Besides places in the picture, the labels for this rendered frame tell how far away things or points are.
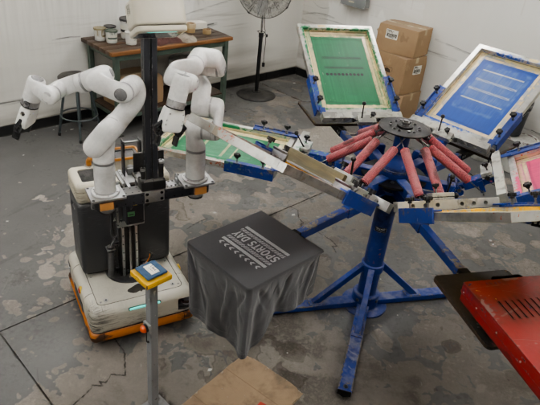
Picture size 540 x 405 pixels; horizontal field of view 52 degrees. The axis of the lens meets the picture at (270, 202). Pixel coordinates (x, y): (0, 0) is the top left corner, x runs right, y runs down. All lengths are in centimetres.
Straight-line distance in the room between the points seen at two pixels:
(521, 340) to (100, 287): 230
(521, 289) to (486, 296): 18
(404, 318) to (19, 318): 245
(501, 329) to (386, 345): 149
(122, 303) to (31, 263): 106
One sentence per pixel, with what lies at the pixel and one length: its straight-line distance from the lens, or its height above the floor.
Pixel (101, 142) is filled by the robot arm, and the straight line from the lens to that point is 243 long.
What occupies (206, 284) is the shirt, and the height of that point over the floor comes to 80.
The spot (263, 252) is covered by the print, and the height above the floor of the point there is 95.
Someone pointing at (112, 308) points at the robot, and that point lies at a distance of 334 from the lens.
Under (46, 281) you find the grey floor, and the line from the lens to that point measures 403.
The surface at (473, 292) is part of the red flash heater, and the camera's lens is 242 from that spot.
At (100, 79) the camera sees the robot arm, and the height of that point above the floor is 171.
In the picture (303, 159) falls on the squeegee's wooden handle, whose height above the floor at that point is 128.
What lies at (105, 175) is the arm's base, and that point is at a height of 125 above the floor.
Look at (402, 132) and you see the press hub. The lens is 320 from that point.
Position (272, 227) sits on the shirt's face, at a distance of 280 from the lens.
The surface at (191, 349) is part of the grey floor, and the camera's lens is 346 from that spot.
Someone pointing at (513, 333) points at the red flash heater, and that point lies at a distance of 229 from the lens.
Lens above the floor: 247
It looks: 30 degrees down
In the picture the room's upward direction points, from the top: 6 degrees clockwise
